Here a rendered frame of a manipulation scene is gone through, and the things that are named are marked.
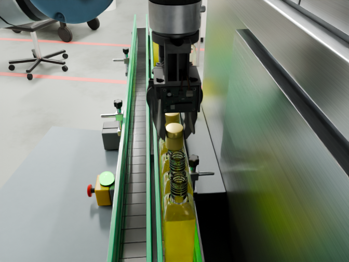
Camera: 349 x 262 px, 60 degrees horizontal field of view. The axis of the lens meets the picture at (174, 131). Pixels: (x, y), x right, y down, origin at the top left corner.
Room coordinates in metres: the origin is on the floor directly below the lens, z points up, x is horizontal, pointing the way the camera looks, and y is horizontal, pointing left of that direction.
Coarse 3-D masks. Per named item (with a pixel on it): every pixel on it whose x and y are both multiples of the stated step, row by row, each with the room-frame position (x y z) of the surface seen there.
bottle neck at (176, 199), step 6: (174, 174) 0.36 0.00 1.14; (180, 174) 0.37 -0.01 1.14; (174, 180) 0.36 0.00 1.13; (180, 180) 0.37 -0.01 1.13; (186, 180) 0.35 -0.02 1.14; (174, 186) 0.34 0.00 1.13; (180, 186) 0.34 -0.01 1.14; (186, 186) 0.35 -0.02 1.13; (174, 192) 0.34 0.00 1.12; (180, 192) 0.34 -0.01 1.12; (186, 192) 0.35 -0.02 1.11; (174, 198) 0.34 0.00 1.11; (180, 198) 0.34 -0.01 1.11; (186, 198) 0.35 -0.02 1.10
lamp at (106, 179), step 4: (104, 172) 0.67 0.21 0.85; (108, 172) 0.67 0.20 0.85; (100, 176) 0.66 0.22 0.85; (104, 176) 0.65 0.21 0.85; (108, 176) 0.65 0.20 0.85; (112, 176) 0.66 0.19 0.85; (100, 180) 0.64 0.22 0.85; (104, 180) 0.64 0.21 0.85; (108, 180) 0.64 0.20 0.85; (112, 180) 0.65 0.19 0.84; (100, 184) 0.65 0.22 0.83; (104, 184) 0.64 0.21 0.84; (108, 184) 0.64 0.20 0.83; (112, 184) 0.65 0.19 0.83
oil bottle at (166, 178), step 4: (168, 172) 0.42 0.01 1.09; (188, 172) 0.43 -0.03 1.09; (164, 176) 0.42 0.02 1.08; (168, 176) 0.41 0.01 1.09; (188, 176) 0.41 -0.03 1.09; (164, 180) 0.41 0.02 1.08; (168, 180) 0.40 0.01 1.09; (188, 180) 0.40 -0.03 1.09; (164, 184) 0.40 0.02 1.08; (168, 184) 0.39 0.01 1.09; (188, 184) 0.40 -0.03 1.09; (164, 188) 0.39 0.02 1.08; (168, 188) 0.39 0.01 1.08; (188, 188) 0.39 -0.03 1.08; (192, 188) 0.40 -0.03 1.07; (164, 192) 0.39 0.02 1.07; (192, 192) 0.39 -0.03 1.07
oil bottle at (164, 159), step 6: (162, 156) 0.48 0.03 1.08; (186, 156) 0.48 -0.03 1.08; (162, 162) 0.46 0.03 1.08; (168, 162) 0.45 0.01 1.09; (186, 162) 0.46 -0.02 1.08; (162, 168) 0.45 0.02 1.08; (168, 168) 0.44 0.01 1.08; (186, 168) 0.45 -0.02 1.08; (162, 174) 0.44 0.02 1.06; (162, 180) 0.44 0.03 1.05; (162, 186) 0.45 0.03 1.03; (162, 192) 0.45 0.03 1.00; (162, 198) 0.49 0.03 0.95
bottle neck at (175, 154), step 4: (172, 152) 0.42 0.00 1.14; (176, 152) 0.42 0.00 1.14; (180, 152) 0.42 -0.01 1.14; (172, 156) 0.42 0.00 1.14; (176, 156) 0.42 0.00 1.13; (180, 156) 0.42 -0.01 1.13; (184, 156) 0.41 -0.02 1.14; (172, 160) 0.40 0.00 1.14; (176, 160) 0.40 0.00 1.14; (180, 160) 0.40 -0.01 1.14; (184, 160) 0.41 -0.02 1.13; (172, 164) 0.40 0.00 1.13; (176, 164) 0.40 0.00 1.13; (180, 164) 0.40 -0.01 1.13; (184, 164) 0.41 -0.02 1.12; (172, 168) 0.40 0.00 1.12; (176, 168) 0.40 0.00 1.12; (180, 168) 0.40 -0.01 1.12; (184, 168) 0.41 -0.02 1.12; (172, 172) 0.40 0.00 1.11; (176, 172) 0.40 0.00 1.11; (184, 172) 0.41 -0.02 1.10
